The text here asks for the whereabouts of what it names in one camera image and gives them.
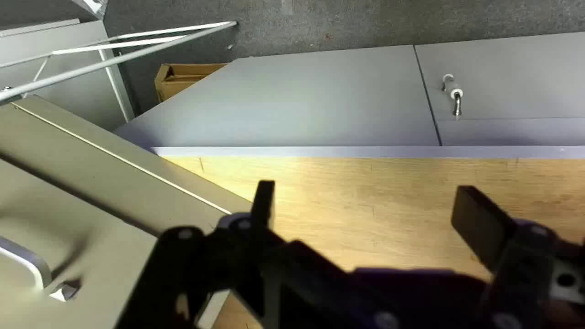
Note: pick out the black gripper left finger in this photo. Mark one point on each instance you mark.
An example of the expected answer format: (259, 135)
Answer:
(263, 206)

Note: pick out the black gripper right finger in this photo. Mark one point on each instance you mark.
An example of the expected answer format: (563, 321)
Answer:
(482, 225)

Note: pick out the grey blue storage cabinet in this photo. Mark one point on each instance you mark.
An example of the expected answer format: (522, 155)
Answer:
(318, 97)

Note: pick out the beige drawer cabinet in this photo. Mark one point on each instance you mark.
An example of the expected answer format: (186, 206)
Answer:
(122, 170)

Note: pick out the beige drawer front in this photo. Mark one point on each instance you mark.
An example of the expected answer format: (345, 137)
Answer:
(80, 243)

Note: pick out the silver key in lock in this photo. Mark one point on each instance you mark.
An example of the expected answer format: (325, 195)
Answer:
(458, 100)

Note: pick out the brown cardboard box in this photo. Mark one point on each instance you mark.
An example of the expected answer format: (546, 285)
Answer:
(177, 75)

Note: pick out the white grey panel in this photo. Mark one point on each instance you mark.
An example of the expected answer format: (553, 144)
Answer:
(93, 91)

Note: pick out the white metal rod frame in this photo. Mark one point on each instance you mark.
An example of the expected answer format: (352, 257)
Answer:
(122, 45)

